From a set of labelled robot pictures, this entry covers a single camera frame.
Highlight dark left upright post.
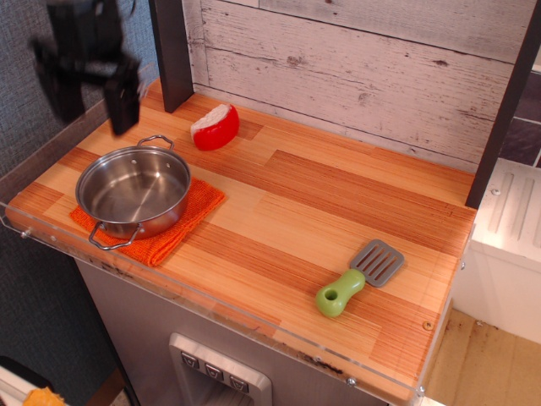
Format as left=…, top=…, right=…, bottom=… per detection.
left=149, top=0, right=194, bottom=112

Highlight silver dispenser panel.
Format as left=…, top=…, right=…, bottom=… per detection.
left=169, top=333, right=273, bottom=405

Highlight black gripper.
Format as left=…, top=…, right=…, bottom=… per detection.
left=30, top=1, right=140, bottom=135

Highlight orange knitted towel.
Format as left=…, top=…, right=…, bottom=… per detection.
left=69, top=177, right=227, bottom=267

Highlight dark right upright post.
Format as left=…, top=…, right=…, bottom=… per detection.
left=465, top=1, right=540, bottom=209

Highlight white toy sink unit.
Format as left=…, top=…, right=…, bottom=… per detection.
left=451, top=159, right=540, bottom=343

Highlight red white cheese wedge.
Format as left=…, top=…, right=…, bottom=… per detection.
left=190, top=104, right=240, bottom=151

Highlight dark upright post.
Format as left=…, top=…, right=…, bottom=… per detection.
left=465, top=1, right=540, bottom=209
left=149, top=0, right=194, bottom=112

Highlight clear acrylic edge guard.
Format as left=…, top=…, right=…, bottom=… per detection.
left=7, top=84, right=475, bottom=405

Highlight grey spatula green handle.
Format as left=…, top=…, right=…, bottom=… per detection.
left=315, top=239, right=405, bottom=318

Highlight silver toy fridge cabinet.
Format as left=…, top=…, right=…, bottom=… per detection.
left=74, top=258, right=407, bottom=406

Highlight yellow black object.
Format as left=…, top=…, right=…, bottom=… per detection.
left=22, top=387, right=66, bottom=406

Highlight stainless steel pot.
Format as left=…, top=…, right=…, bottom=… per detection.
left=75, top=134, right=192, bottom=250

